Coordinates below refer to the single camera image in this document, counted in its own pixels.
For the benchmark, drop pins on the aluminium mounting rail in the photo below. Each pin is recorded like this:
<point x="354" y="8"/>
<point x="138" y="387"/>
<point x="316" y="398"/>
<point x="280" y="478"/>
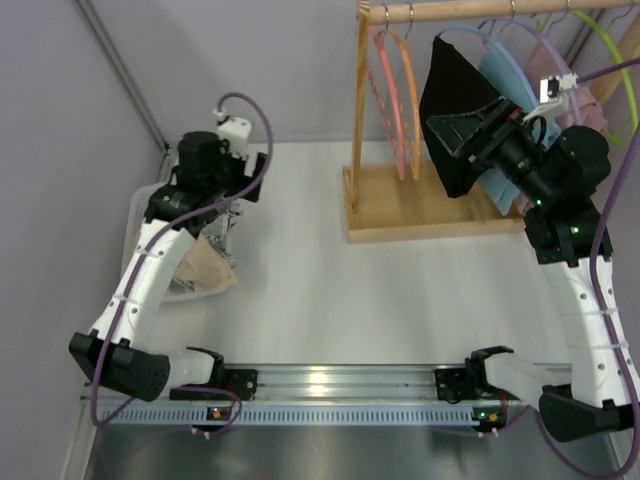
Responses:
<point x="450" y="384"/>

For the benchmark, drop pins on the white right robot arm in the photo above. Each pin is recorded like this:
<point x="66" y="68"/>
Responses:
<point x="602" y="395"/>

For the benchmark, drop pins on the black white printed trousers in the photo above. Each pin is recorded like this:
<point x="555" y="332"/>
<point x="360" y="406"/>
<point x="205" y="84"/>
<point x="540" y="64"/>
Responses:
<point x="218" y="233"/>

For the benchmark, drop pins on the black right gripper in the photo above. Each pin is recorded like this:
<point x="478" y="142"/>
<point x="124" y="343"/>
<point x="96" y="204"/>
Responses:
<point x="488" y="136"/>

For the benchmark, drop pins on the wooden clothes rack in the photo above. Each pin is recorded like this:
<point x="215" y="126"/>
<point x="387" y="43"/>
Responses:
<point x="380" y="207"/>

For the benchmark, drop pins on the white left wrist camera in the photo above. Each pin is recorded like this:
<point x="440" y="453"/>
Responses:
<point x="235" y="130"/>

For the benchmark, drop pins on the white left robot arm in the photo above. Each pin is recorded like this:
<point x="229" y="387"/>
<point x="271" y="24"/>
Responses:
<point x="209" y="175"/>

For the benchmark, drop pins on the light blue plastic hanger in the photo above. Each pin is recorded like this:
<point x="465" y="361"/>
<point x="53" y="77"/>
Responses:
<point x="501" y="69"/>

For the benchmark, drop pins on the purple plastic hanger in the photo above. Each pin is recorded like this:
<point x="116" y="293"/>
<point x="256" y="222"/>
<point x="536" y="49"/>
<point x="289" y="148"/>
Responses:
<point x="544" y="61"/>

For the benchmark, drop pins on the grey slotted cable duct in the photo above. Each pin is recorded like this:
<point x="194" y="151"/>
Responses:
<point x="253" y="414"/>

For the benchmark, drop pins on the beige trousers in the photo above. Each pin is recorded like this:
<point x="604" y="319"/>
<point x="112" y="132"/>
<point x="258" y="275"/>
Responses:
<point x="203" y="270"/>

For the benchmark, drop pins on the pink plastic hanger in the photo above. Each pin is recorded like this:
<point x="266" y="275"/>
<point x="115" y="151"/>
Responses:
<point x="389" y="109"/>

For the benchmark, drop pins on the orange plastic hanger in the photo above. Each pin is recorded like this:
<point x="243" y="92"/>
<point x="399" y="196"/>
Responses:
<point x="410" y="114"/>

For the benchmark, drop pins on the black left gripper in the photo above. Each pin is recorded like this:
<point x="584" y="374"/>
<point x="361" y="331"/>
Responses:
<point x="255" y="176"/>

